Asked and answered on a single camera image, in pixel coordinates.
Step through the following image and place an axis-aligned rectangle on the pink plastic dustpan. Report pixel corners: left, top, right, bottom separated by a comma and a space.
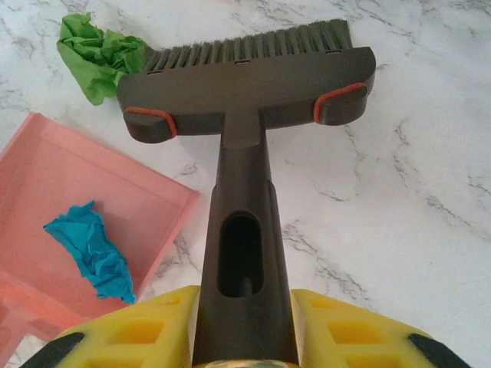
0, 111, 201, 368

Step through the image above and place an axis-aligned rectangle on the green paper scrap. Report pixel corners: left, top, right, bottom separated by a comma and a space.
56, 12, 150, 107

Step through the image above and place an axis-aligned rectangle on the dark brown hand brush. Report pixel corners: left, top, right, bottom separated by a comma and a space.
116, 18, 376, 368

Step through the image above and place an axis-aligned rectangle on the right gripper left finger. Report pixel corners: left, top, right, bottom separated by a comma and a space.
22, 285, 200, 368

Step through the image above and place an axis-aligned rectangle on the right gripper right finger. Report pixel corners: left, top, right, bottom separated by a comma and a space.
289, 287, 470, 368

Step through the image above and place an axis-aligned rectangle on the blue paper scrap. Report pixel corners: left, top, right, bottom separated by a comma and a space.
42, 199, 137, 305

